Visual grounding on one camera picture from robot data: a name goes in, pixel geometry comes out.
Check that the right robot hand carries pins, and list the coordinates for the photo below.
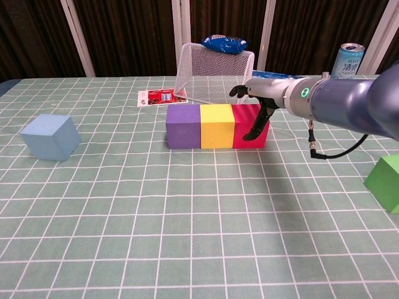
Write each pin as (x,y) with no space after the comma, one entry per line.
(271,92)

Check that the magenta foam cube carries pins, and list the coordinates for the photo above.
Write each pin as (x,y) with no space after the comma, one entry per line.
(238,137)

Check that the yellow foam cube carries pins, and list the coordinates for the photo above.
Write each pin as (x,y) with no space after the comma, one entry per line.
(216,130)

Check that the purple foam cube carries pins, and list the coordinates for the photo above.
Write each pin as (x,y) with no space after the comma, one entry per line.
(182,130)

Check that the green foam cube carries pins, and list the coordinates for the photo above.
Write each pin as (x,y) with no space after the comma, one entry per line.
(385,187)

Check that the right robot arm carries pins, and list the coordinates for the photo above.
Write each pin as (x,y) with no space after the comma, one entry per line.
(349,99)

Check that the long blue cookie package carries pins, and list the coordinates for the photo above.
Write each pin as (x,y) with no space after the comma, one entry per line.
(268,74)

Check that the small blue cookie packet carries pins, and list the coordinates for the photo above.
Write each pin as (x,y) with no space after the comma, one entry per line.
(224,45)

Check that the light blue drink can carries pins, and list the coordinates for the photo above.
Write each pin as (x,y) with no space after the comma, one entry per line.
(350,62)

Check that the red and white card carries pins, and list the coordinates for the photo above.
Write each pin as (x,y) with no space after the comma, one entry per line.
(156,97)

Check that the green checked tablecloth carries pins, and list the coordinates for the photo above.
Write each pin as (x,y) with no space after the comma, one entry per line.
(199,218)

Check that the light blue foam cube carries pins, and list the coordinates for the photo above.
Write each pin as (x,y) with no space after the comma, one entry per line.
(46,140)

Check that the blue table pad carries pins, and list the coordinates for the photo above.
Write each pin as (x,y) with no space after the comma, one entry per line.
(4,87)

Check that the white frame post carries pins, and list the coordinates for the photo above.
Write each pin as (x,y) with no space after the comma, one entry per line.
(179,31)
(78,40)
(385,31)
(266,31)

